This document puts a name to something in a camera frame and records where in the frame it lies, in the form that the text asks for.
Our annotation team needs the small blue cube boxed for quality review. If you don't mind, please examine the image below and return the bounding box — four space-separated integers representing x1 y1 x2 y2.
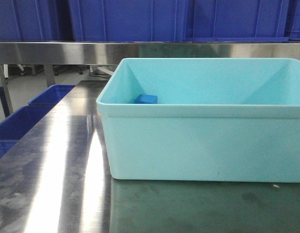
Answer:
134 94 158 104

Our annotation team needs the blue crate on shelf middle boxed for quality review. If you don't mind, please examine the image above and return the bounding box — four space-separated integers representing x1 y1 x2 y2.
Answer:
68 0 189 43

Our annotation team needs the blue crate on shelf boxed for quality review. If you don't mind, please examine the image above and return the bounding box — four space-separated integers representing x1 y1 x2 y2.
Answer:
68 0 189 43
185 0 300 43
0 0 73 42

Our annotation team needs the blue crate on shelf right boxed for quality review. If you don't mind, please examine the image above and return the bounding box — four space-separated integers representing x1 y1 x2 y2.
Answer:
185 0 300 43

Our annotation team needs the steel shelf leg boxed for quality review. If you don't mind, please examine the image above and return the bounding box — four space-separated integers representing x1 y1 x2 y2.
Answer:
0 65 13 117

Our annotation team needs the blue crate on shelf left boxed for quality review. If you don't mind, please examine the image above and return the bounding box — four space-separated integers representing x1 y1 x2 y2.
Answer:
0 0 73 42

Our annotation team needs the light teal plastic tub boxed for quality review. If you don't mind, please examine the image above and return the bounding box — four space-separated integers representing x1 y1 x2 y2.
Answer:
96 58 300 183

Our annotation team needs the blue bin near table far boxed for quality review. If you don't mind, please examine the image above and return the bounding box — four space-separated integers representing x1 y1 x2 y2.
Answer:
28 84 75 106

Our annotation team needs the blue bin table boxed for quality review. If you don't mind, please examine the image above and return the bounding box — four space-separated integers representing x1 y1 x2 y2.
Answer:
28 84 75 106
0 106 52 158

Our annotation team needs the stainless steel shelf rail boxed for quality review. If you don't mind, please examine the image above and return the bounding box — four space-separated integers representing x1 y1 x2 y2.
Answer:
0 42 300 65

